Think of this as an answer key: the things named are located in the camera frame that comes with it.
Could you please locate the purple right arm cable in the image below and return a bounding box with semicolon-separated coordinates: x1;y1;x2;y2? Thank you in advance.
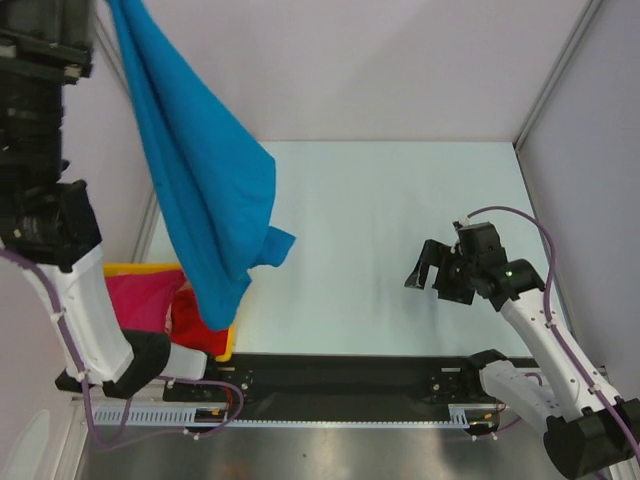
462;205;640;449

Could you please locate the yellow plastic bin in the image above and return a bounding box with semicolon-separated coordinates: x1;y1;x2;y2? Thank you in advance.
104;264;234;363

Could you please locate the red t-shirt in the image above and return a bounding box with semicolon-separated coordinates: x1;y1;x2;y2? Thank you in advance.
169;288;232;361

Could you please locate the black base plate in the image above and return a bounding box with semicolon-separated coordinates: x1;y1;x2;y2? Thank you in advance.
162;354;506;421

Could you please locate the right aluminium frame post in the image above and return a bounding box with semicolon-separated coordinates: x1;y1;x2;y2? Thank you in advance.
512;0;605;154

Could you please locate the blue t-shirt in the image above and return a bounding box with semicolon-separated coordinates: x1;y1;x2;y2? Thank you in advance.
109;1;295;331

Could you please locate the magenta t-shirt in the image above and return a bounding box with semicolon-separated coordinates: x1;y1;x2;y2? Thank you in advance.
106;270;185;333

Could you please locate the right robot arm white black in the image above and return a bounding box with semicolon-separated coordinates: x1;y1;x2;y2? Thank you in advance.
405;240;639;479

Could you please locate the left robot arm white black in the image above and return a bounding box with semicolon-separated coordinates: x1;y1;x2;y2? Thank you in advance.
1;1;221;400

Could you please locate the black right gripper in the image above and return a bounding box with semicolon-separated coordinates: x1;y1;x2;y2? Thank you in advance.
404;238;479;305

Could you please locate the grey slotted cable duct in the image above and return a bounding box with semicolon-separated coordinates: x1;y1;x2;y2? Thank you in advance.
92;403;501;427

